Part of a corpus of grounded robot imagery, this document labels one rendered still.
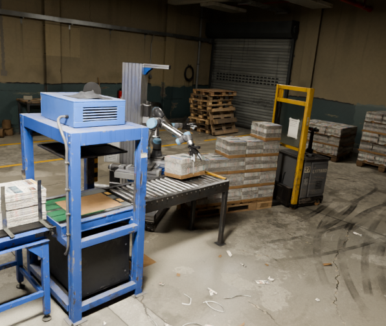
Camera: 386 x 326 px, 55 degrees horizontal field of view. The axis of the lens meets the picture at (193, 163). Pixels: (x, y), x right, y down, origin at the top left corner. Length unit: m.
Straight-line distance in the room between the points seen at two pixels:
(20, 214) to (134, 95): 2.22
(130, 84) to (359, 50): 7.79
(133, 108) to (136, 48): 7.59
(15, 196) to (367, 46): 9.78
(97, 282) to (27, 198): 0.93
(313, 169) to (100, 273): 3.78
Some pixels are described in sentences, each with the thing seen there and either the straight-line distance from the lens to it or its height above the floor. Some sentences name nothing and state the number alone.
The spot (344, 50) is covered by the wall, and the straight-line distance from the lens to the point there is 11.46.
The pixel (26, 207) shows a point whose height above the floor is 0.93.
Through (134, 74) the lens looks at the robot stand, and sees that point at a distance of 4.67.
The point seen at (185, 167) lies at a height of 0.96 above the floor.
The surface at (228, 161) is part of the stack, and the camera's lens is 5.19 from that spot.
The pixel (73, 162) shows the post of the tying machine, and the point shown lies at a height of 1.34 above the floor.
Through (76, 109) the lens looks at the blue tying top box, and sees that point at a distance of 2.89.
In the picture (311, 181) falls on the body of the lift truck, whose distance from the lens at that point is 6.07.
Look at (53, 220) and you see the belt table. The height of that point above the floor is 0.79.
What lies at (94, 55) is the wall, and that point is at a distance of 11.40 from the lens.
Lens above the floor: 2.08
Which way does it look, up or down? 15 degrees down
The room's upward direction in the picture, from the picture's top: 4 degrees clockwise
